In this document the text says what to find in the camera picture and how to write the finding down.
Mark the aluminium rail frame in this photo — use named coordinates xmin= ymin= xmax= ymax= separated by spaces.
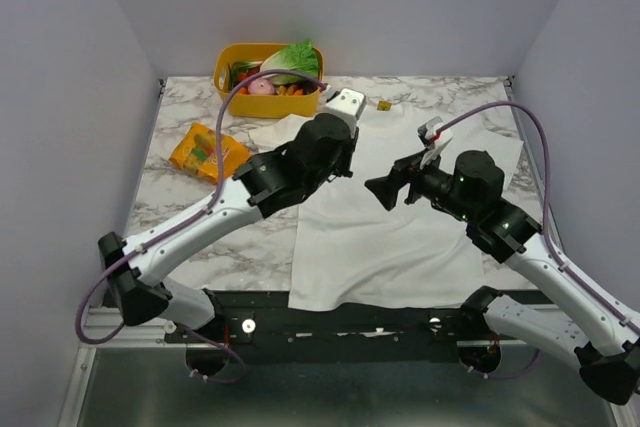
xmin=83 ymin=307 xmax=166 ymax=349

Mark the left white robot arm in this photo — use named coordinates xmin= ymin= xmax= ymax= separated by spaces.
xmin=98 ymin=112 xmax=358 ymax=342

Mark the yellow plastic basket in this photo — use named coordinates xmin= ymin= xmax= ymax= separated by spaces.
xmin=212 ymin=43 xmax=320 ymax=119

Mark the orange snack bag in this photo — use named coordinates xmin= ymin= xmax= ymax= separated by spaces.
xmin=169 ymin=123 xmax=251 ymax=185

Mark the white t-shirt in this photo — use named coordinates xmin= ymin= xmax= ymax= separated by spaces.
xmin=248 ymin=104 xmax=527 ymax=311

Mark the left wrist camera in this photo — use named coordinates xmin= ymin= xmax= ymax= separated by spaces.
xmin=324 ymin=88 xmax=366 ymax=136

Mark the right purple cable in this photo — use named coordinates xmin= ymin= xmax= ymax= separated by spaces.
xmin=434 ymin=101 xmax=640 ymax=381

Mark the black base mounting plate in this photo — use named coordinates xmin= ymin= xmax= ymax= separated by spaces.
xmin=102 ymin=286 xmax=521 ymax=364

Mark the green toy cabbage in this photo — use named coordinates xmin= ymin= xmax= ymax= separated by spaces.
xmin=260 ymin=39 xmax=320 ymax=79

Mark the red toy pepper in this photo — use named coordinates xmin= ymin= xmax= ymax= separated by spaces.
xmin=236 ymin=70 xmax=259 ymax=90

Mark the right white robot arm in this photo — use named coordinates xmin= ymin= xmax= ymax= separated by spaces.
xmin=365 ymin=150 xmax=639 ymax=405

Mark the pink toy onion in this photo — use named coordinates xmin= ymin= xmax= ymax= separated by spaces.
xmin=247 ymin=77 xmax=276 ymax=96

